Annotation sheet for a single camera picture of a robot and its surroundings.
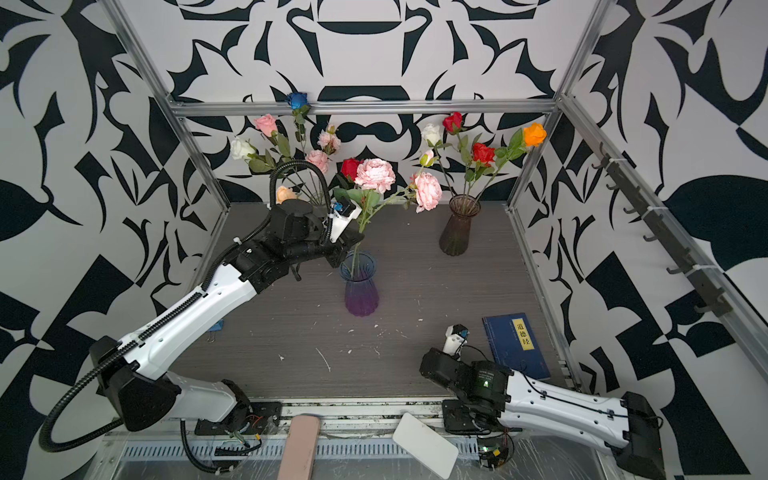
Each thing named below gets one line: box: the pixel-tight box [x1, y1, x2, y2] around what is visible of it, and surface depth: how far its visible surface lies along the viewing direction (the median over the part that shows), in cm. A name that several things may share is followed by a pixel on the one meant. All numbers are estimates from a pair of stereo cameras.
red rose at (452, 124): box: [442, 112, 472, 201], surface depth 91 cm
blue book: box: [482, 313, 551, 380], surface depth 88 cm
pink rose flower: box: [254, 113, 291, 157], surface depth 84 cm
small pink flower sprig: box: [317, 124, 341, 155], surface depth 93 cm
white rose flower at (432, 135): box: [422, 123, 455, 197], surface depth 81 cm
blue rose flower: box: [288, 92, 312, 156], surface depth 88 cm
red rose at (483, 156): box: [464, 143, 496, 202], surface depth 91 cm
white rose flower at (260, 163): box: [230, 139, 281, 173], surface depth 79 cm
